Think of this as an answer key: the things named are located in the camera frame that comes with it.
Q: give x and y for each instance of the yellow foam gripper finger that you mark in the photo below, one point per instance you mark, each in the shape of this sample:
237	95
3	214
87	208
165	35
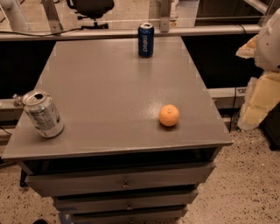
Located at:
247	51
262	95

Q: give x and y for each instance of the orange fruit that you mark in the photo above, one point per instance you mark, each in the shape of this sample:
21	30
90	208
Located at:
169	115

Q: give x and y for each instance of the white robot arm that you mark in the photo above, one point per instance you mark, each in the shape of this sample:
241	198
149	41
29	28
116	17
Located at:
267	50

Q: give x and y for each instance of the blue pepsi can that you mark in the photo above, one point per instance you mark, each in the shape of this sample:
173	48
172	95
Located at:
145	40

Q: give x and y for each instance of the silver 7up can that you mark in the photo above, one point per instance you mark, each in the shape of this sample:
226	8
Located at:
41	110

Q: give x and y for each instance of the middle grey drawer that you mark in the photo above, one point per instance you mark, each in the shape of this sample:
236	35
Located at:
120	201

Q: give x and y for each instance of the grey drawer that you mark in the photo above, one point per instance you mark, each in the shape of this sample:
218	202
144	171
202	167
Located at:
120	201
130	217
115	180

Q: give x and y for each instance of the bottom grey drawer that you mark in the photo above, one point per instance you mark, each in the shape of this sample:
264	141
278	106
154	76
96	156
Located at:
130	217

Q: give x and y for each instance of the black office chair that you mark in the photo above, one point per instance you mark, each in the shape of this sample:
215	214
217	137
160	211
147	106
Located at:
92	9

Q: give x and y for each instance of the grey drawer cabinet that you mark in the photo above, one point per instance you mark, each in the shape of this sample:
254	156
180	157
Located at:
109	100

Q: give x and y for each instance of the top grey drawer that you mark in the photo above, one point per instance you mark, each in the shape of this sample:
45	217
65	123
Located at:
115	180

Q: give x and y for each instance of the grey metal rail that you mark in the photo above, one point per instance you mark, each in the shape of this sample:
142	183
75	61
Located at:
78	33

